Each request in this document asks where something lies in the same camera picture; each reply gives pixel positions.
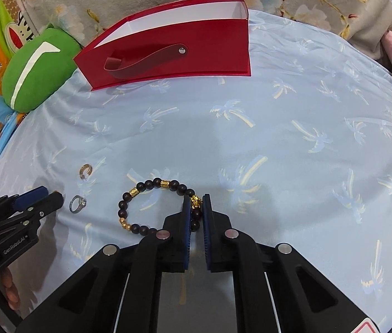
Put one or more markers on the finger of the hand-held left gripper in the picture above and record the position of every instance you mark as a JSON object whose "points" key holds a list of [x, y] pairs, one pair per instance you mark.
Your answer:
{"points": [[50, 203], [29, 197]]}

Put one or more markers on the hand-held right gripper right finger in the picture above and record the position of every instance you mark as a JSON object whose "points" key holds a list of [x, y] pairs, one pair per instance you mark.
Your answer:
{"points": [[207, 242]]}

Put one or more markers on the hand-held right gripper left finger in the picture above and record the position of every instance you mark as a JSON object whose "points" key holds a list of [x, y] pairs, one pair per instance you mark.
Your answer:
{"points": [[187, 242]]}

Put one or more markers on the small gold hoop earring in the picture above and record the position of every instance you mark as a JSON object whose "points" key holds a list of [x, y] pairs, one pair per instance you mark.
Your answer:
{"points": [[84, 167]]}

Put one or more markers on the green pillow white stripe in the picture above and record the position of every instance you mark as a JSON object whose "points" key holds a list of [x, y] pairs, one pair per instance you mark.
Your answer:
{"points": [[50, 69]]}

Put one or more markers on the grey floral quilt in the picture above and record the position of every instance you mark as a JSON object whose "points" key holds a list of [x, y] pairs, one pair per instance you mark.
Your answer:
{"points": [[320, 0]]}

